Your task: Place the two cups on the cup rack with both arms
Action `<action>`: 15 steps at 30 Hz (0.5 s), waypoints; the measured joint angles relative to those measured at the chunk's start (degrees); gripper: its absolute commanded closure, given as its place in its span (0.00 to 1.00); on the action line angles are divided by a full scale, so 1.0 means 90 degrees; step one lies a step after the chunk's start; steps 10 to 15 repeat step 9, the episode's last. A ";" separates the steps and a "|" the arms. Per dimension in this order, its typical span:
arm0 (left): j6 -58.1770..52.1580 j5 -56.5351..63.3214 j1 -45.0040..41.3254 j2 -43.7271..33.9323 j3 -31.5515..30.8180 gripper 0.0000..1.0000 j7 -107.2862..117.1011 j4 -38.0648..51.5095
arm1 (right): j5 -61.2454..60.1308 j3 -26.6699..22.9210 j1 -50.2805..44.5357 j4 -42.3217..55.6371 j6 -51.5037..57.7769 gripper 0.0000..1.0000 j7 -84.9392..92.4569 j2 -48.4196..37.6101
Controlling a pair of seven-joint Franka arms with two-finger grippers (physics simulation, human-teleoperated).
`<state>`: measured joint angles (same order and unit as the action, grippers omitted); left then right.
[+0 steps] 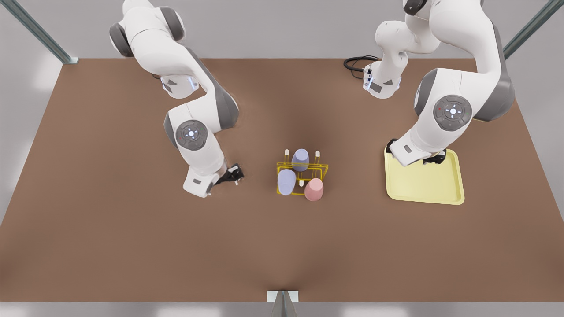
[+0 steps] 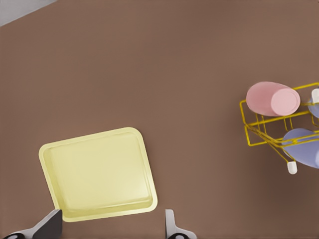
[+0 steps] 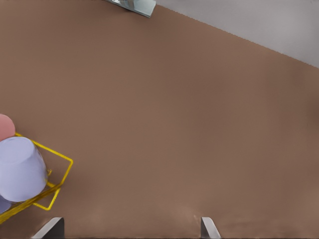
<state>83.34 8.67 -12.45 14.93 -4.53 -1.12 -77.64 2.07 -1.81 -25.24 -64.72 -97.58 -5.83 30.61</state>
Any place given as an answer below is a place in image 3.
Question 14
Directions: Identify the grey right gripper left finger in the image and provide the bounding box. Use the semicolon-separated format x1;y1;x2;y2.
31;217;65;239

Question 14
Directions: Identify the lavender cup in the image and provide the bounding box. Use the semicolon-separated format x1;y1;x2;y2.
0;137;48;214

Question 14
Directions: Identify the yellow wire rack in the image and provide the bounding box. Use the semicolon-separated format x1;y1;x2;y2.
0;132;74;224

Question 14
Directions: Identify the silver frame post foot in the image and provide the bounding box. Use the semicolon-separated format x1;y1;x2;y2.
106;0;157;18

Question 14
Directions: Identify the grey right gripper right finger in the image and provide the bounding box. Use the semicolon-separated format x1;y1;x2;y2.
200;217;222;239

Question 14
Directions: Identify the pink cup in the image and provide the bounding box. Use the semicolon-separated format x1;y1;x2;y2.
0;114;16;141

